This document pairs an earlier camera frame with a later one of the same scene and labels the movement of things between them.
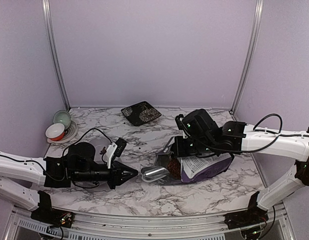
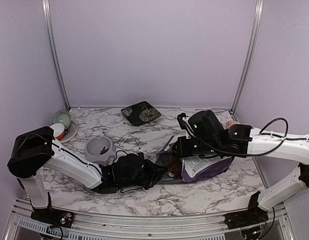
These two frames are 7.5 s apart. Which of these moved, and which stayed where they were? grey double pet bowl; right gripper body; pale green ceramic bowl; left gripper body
Moved: left gripper body
Stayed: pale green ceramic bowl; grey double pet bowl; right gripper body
